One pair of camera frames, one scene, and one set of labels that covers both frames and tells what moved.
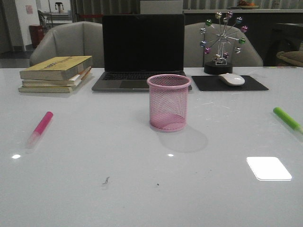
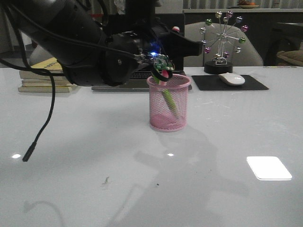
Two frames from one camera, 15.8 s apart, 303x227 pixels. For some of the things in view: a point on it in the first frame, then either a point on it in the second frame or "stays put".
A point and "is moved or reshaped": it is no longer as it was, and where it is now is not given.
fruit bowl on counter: [243, 4] stays put
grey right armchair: [206, 42] stays put
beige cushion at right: [294, 57] stays put
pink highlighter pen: [39, 129] is moved or reshaped
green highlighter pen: [289, 118] to [167, 96]
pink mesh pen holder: [168, 101] stays put
